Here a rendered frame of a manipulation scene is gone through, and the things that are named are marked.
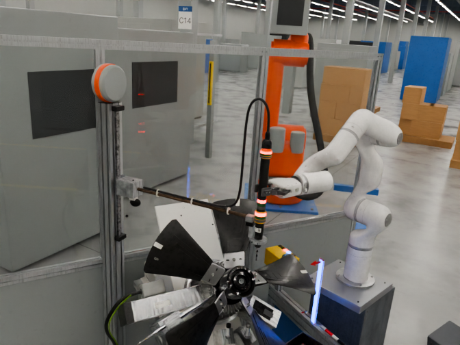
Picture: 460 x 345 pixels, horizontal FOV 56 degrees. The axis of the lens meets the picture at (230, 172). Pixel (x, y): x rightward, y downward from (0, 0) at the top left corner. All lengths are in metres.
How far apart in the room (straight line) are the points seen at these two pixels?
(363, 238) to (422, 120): 8.68
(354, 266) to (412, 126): 8.67
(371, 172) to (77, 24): 2.94
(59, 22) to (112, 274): 2.48
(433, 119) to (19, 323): 9.59
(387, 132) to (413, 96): 8.74
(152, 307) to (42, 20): 2.78
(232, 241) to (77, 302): 0.95
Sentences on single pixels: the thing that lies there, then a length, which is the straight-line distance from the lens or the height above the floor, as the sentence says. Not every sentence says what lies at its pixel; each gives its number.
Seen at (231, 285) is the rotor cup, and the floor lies 1.22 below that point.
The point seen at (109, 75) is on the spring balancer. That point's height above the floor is 1.92.
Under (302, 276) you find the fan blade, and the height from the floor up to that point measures 1.16.
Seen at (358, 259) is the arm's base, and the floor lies 1.10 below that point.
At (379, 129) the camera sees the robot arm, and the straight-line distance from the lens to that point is 1.95.
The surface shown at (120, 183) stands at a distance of 1.92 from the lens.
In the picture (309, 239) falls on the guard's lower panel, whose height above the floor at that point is 0.85.
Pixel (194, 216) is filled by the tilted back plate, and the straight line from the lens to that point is 1.97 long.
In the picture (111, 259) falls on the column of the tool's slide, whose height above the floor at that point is 1.08.
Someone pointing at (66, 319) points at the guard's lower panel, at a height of 0.70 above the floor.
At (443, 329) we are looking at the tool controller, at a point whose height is 1.24.
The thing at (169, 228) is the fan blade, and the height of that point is 1.40.
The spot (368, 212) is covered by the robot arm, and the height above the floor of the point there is 1.36.
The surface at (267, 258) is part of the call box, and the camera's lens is 2.25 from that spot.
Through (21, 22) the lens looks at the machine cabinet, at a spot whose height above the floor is 2.10.
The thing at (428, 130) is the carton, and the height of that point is 0.32.
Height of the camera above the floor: 2.10
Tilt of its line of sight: 18 degrees down
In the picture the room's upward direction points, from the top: 4 degrees clockwise
